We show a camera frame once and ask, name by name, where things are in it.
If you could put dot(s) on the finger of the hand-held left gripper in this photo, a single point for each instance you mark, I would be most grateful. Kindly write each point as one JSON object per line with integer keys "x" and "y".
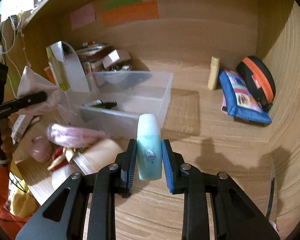
{"x": 27, "y": 100}

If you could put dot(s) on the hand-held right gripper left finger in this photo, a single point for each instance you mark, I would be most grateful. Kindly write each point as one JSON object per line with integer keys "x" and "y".
{"x": 130, "y": 166}

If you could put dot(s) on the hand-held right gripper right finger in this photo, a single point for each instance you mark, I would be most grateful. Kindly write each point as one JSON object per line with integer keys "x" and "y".
{"x": 168, "y": 167}

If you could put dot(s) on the white plastic bag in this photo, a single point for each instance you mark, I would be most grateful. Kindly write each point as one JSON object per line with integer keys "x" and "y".
{"x": 37, "y": 90}

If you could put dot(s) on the teal plastic bottle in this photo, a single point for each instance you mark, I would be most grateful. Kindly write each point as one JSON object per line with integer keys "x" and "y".
{"x": 149, "y": 152}

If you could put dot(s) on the clear jar with cream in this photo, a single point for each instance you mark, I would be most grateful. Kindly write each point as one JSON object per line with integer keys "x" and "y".
{"x": 102, "y": 153}

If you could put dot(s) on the pink round toy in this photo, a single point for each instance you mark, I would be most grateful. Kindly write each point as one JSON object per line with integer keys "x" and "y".
{"x": 41, "y": 151}

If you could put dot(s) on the red felt ornament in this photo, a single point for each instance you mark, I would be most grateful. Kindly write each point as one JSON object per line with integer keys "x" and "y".
{"x": 57, "y": 153}

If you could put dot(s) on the clear plastic storage box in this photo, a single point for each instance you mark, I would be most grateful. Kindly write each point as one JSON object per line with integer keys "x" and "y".
{"x": 140, "y": 100}

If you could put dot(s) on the white power strip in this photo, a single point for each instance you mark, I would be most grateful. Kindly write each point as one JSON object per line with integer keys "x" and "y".
{"x": 21, "y": 127}

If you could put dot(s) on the yellow-green carton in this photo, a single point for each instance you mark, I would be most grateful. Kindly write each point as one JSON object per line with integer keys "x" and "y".
{"x": 56, "y": 67}

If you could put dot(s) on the wooden desk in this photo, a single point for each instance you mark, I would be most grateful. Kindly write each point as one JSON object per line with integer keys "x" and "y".
{"x": 215, "y": 155}

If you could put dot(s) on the white paper sheet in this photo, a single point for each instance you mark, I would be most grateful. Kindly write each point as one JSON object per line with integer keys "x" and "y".
{"x": 73, "y": 70}

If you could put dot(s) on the gold metal clip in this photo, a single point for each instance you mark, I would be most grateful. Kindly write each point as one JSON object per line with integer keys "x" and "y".
{"x": 65, "y": 158}

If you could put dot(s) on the black dropper bottle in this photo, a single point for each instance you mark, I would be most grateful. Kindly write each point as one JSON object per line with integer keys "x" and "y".
{"x": 100, "y": 103}

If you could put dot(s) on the pile of printed packets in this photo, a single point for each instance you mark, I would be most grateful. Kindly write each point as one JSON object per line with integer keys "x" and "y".
{"x": 93, "y": 48}

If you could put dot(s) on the small white box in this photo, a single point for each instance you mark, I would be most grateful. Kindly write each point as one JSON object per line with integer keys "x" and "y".
{"x": 115, "y": 57}

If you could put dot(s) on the blue patchwork pouch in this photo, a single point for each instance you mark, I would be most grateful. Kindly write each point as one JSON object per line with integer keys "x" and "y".
{"x": 240, "y": 97}

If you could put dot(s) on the pink sticky note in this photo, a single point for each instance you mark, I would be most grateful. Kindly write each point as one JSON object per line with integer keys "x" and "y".
{"x": 83, "y": 16}

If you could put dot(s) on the yellow cloth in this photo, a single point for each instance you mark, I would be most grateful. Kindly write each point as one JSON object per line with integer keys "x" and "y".
{"x": 23, "y": 202}

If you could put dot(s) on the cream tube bottle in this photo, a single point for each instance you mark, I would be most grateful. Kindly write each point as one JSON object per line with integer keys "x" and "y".
{"x": 213, "y": 73}

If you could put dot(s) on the black case with orange zip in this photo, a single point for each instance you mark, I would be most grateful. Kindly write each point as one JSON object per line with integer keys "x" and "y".
{"x": 257, "y": 80}

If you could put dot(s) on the orange sticky note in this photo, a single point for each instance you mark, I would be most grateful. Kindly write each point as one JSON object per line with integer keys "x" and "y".
{"x": 130, "y": 12}

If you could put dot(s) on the green sticky note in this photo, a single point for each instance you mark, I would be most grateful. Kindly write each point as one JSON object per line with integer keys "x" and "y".
{"x": 122, "y": 2}

